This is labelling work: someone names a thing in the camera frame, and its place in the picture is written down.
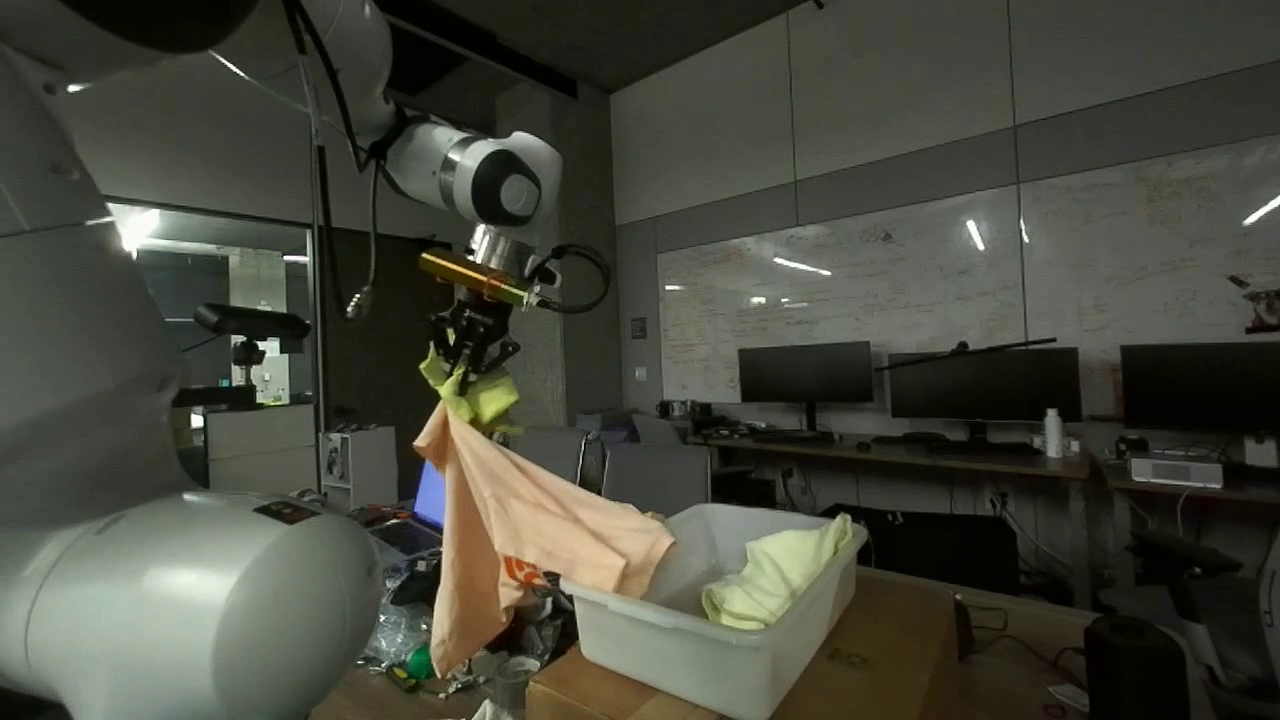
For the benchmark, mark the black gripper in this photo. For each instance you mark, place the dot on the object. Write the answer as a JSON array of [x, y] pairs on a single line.
[[481, 330]]

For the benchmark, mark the peach t-shirt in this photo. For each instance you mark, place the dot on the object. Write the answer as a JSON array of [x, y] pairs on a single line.
[[522, 533]]

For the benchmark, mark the pale green towel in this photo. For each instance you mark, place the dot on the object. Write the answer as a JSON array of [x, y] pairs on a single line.
[[772, 575]]

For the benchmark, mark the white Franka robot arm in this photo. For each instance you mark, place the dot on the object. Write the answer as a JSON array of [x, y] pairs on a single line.
[[172, 603]]

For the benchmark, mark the white plastic storage bin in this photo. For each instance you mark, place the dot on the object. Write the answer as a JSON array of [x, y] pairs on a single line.
[[693, 663]]

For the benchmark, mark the open laptop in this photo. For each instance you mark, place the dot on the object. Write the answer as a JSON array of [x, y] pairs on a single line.
[[427, 499]]

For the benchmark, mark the white cabinet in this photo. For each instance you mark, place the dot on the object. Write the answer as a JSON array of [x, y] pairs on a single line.
[[361, 468]]

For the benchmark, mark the black computer monitor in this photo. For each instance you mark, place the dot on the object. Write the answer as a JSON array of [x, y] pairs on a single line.
[[804, 374], [1203, 387], [984, 387]]

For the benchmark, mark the long wooden desk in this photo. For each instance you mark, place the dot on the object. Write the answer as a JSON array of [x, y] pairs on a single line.
[[932, 460]]

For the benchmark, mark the white bottle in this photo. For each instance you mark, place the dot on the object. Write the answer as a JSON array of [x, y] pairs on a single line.
[[1053, 434]]

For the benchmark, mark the white desktop device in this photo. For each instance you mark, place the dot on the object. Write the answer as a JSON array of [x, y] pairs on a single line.
[[1178, 473]]

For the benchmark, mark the black office chair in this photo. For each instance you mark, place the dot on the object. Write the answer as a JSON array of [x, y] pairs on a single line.
[[1203, 603]]

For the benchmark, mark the black camera on stand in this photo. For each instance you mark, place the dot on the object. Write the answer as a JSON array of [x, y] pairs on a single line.
[[255, 322]]

